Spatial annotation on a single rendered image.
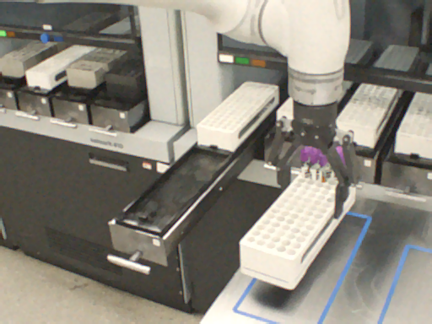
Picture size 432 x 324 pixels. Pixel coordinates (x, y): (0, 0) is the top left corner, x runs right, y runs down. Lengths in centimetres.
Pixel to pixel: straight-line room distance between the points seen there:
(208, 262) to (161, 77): 58
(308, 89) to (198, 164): 53
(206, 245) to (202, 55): 58
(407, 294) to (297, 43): 46
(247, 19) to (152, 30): 71
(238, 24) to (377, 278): 50
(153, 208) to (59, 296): 112
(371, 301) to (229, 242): 81
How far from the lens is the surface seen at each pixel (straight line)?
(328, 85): 96
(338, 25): 93
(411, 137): 144
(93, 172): 192
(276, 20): 95
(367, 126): 146
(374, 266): 110
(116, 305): 225
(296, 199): 110
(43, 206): 219
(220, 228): 175
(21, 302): 237
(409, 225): 121
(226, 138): 143
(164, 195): 132
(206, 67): 162
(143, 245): 123
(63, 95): 186
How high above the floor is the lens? 153
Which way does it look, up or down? 32 degrees down
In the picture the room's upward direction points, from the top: 4 degrees counter-clockwise
